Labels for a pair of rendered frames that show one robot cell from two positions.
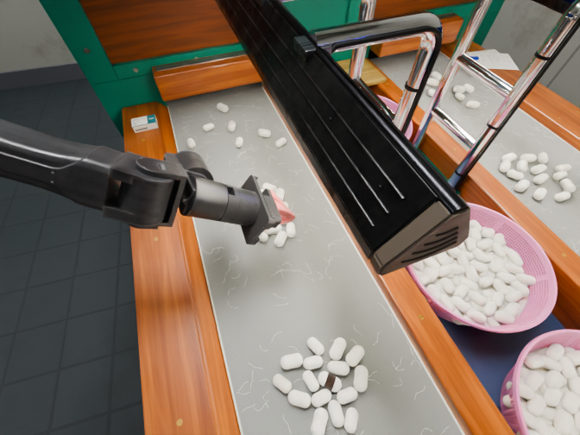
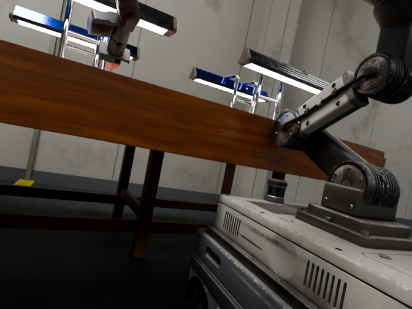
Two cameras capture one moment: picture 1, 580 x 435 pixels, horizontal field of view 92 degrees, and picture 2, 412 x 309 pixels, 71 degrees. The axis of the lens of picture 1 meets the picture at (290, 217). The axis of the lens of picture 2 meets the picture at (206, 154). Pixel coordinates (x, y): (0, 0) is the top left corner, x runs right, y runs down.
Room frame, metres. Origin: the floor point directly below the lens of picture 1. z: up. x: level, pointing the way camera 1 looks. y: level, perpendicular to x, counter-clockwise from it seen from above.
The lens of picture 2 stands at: (0.03, 1.09, 0.61)
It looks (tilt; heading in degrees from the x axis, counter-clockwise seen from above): 1 degrees down; 262
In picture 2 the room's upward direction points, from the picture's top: 11 degrees clockwise
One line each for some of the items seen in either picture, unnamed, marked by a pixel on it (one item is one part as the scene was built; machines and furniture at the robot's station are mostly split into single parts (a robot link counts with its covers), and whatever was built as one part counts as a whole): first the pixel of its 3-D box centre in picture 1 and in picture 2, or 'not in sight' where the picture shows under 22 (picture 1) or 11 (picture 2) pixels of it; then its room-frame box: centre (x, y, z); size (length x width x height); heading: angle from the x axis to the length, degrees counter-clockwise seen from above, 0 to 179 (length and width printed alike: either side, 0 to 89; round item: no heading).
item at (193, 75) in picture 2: not in sight; (232, 86); (-0.32, -0.86, 1.08); 0.62 x 0.08 x 0.07; 21
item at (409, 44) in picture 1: (416, 34); not in sight; (1.02, -0.42, 0.83); 0.30 x 0.06 x 0.07; 111
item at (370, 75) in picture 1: (327, 78); not in sight; (0.85, -0.12, 0.77); 0.33 x 0.15 x 0.01; 111
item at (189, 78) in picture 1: (212, 73); not in sight; (0.78, 0.22, 0.83); 0.30 x 0.06 x 0.07; 111
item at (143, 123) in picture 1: (144, 123); not in sight; (0.63, 0.38, 0.77); 0.06 x 0.04 x 0.02; 111
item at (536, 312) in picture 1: (464, 267); not in sight; (0.24, -0.35, 0.72); 0.27 x 0.27 x 0.10
